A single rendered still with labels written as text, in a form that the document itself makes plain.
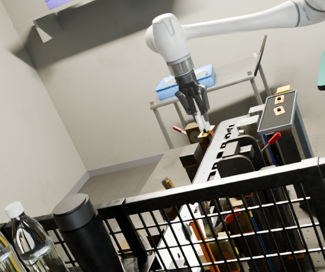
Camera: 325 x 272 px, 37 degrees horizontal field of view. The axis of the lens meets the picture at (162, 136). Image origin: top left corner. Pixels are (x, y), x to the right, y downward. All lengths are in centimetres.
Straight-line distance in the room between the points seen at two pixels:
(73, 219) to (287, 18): 126
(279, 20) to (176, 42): 40
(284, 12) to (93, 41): 336
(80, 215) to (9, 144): 407
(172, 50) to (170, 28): 7
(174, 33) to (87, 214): 97
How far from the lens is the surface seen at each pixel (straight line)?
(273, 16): 186
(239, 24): 186
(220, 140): 249
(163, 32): 170
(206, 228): 162
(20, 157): 496
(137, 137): 526
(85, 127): 547
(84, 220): 86
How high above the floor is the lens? 193
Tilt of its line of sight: 19 degrees down
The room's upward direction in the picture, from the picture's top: 23 degrees counter-clockwise
